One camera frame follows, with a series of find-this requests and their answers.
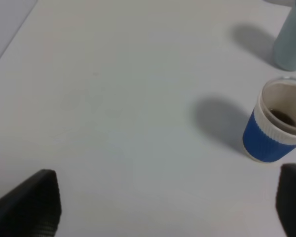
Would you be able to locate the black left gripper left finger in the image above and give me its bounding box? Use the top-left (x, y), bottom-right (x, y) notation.
top-left (0, 169), bottom-right (62, 237)

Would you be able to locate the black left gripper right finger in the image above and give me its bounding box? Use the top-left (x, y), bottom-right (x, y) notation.
top-left (276, 163), bottom-right (296, 237)

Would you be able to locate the blue sleeved paper cup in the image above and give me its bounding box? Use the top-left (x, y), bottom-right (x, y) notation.
top-left (242, 77), bottom-right (296, 163)

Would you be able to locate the teal plastic cup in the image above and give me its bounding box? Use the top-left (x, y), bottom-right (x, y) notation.
top-left (273, 2), bottom-right (296, 71)

